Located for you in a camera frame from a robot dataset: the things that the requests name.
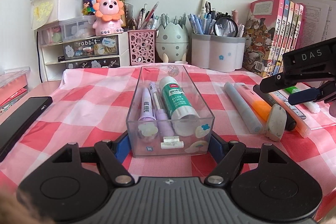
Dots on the black smartphone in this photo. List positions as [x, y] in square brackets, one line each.
[20, 120]

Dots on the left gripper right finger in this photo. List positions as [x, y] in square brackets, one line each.
[228, 156]

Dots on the white used eraser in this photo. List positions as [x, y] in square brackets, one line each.
[275, 125]

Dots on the white drawer organizer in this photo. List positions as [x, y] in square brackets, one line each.
[73, 44]

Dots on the clear plastic organizer tray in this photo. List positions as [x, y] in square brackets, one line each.
[168, 115]

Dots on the pink comic book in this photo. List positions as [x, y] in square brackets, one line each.
[261, 32]

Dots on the pink checkered tablecloth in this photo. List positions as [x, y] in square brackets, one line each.
[92, 104]

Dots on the magnifying glass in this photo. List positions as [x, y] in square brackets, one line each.
[226, 27]

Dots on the pink highlighter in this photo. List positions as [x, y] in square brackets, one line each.
[301, 127]

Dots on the white flower pen holder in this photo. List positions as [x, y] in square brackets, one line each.
[223, 54]

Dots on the lilac barcode pen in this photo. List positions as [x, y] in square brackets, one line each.
[146, 120]

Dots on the red spine comic book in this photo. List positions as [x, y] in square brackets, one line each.
[292, 37]

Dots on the orange highlighter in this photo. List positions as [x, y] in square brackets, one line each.
[255, 101]

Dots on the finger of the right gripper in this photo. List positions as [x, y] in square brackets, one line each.
[314, 94]
[274, 83]

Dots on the pink storage box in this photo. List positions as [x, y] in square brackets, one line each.
[13, 87]

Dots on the white paper stack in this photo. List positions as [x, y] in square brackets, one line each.
[318, 22]

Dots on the green glue stick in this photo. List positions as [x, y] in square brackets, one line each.
[181, 112]

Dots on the green egg pen holder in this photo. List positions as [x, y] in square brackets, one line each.
[172, 43]

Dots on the green highlighter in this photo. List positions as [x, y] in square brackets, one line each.
[296, 98]

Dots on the pencil lead refill case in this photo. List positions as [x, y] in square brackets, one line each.
[293, 108]

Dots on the pink perforated pen holder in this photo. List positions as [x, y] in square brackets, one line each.
[142, 46]

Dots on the blue spine comic book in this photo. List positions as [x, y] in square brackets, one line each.
[282, 37]

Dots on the pink lion toy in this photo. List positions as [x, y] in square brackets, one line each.
[108, 17]

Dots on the light blue highlighter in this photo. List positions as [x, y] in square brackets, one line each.
[250, 119]

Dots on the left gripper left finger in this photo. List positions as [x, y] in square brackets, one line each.
[111, 155]

